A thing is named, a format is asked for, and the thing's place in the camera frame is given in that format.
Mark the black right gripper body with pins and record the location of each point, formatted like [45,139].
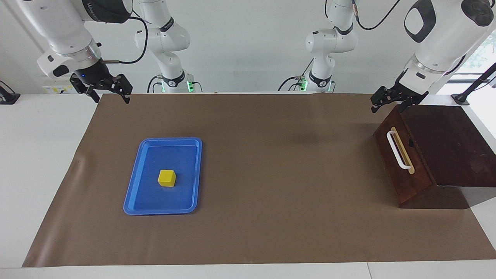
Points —
[97,77]

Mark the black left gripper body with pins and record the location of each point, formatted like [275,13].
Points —
[410,91]

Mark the bright window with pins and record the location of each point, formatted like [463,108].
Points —
[484,54]

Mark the brown table mat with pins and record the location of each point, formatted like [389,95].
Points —
[271,186]

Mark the white power strip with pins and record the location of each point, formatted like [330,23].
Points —
[54,87]

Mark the blue plastic tray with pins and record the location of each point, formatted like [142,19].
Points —
[162,197]

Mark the wooden drawer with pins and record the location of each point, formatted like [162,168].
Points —
[418,170]

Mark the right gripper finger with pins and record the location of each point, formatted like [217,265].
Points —
[124,87]
[79,84]

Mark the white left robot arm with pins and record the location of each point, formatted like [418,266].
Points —
[445,35]

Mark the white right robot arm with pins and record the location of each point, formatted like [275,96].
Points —
[62,27]

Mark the yellow block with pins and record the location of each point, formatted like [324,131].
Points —
[167,178]

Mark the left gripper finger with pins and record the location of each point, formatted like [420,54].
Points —
[414,102]
[381,97]

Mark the black pole stand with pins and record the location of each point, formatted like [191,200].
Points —
[474,83]

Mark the black stand base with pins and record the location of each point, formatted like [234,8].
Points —
[7,97]

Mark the dark wooden cabinet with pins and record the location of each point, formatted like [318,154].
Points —
[457,151]

